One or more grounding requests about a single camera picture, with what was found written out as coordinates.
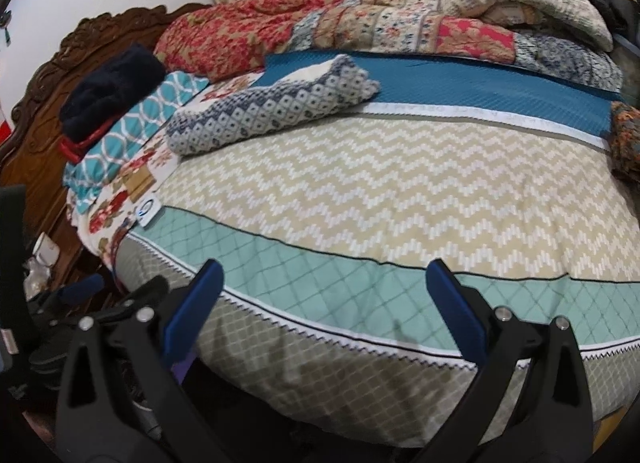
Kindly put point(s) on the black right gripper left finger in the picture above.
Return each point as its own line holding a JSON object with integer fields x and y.
{"x": 119, "y": 400}

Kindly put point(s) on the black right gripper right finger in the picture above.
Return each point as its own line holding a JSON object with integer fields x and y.
{"x": 529, "y": 400}

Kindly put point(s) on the white fleece patterned garment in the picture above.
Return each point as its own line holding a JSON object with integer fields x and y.
{"x": 304, "y": 96}

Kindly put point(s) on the zigzag patterned mattress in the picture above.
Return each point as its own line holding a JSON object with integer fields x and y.
{"x": 324, "y": 232}

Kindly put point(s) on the teal white patterned pillow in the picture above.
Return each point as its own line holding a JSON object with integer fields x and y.
{"x": 126, "y": 137}

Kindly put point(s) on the carved dark wooden headboard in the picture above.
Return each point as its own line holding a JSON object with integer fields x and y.
{"x": 30, "y": 157}

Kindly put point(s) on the orange brown knitted cloth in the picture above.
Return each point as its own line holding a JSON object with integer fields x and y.
{"x": 624, "y": 142}

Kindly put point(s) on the dark navy folded garment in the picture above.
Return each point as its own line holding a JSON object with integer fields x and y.
{"x": 110, "y": 91}

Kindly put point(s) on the teal blue bed mat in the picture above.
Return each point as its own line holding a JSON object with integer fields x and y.
{"x": 448, "y": 81}

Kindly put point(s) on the red patchwork quilt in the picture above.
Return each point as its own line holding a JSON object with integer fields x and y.
{"x": 229, "y": 40}

